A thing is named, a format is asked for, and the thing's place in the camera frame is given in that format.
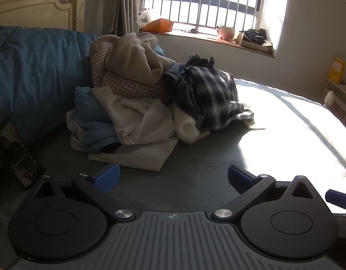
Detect dark plaid flannel pants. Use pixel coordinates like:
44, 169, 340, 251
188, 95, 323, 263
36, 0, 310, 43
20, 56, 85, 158
175, 54, 254, 131

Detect light blue garment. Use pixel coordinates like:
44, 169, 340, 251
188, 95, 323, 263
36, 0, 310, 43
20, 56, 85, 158
74, 87, 121, 153

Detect cream white sheet garment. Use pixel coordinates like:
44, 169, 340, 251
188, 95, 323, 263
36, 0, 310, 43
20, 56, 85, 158
66, 87, 181, 172

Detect white fleece garment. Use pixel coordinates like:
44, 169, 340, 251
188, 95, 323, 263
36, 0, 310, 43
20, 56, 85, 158
172, 104, 256, 144

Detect pink houndstooth garment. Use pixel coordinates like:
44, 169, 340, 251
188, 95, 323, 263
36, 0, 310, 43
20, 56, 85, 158
89, 35, 168, 103

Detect white low shelf unit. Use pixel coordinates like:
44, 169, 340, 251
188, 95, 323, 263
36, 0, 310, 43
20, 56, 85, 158
321, 77, 346, 126

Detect dark navy garment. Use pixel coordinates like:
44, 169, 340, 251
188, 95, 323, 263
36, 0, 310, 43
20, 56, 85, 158
162, 54, 214, 106

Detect yellow box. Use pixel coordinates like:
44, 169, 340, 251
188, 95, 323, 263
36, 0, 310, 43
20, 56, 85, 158
328, 57, 346, 84

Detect beige hooded sweatshirt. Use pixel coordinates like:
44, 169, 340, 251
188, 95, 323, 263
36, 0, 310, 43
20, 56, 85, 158
105, 32, 175, 85

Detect blue duvet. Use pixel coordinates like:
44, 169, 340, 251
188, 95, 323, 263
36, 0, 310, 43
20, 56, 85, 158
0, 26, 96, 140

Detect dark cloth in box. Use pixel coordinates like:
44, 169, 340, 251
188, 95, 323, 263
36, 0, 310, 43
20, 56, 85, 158
244, 28, 267, 45

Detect grey curtain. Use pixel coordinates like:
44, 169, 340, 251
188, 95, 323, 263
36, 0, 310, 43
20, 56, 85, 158
110, 0, 139, 36

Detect window security bars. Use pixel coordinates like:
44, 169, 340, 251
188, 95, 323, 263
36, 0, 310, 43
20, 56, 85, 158
141, 0, 263, 35

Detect cream wooden headboard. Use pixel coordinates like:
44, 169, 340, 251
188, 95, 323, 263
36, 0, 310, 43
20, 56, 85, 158
0, 0, 85, 32

